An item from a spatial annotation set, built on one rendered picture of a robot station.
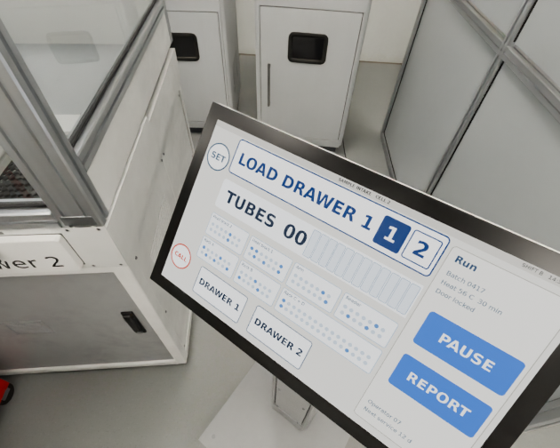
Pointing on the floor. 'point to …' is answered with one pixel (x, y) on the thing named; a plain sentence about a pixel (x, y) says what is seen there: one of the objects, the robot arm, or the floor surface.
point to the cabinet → (96, 295)
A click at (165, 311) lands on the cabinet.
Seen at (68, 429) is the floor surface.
